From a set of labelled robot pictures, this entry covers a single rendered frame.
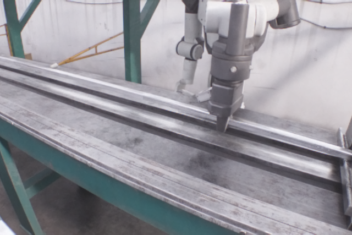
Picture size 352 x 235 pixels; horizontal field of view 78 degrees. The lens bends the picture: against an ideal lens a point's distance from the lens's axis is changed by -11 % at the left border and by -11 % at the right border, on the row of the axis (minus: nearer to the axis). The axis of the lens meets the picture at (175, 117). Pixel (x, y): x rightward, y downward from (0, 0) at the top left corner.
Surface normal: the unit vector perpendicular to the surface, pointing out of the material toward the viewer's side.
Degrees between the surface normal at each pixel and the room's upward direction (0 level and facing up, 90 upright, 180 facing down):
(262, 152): 0
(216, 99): 90
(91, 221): 0
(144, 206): 90
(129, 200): 90
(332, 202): 0
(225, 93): 90
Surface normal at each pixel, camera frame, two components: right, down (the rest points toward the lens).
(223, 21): -0.14, 0.44
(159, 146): 0.04, -0.89
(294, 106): -0.49, 0.38
